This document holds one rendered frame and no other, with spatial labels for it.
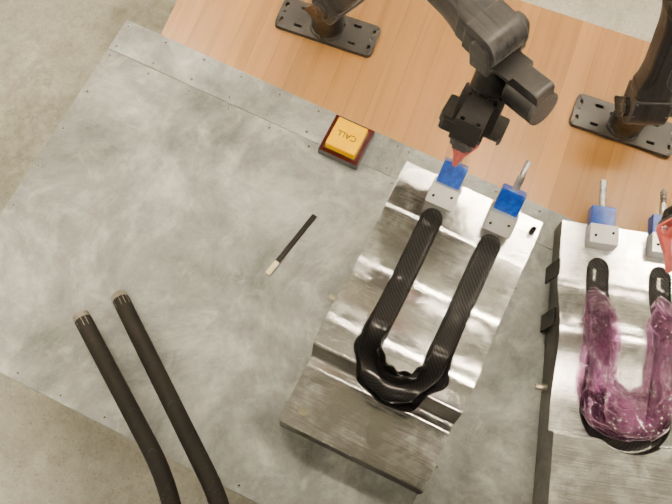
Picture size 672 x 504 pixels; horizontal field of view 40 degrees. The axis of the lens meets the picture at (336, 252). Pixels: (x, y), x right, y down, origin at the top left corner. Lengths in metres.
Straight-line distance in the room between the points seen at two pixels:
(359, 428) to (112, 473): 1.03
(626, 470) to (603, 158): 0.60
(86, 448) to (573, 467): 1.34
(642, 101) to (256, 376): 0.82
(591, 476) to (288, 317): 0.57
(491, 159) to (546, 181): 0.11
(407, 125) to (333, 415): 0.58
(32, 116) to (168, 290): 1.22
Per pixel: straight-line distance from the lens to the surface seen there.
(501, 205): 1.57
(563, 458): 1.51
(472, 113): 1.37
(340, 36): 1.83
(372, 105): 1.77
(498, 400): 1.62
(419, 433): 1.53
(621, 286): 1.66
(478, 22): 1.33
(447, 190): 1.56
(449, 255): 1.57
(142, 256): 1.67
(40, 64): 2.84
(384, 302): 1.52
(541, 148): 1.78
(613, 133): 1.81
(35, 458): 2.48
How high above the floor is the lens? 2.36
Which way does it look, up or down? 72 degrees down
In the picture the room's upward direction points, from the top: 5 degrees clockwise
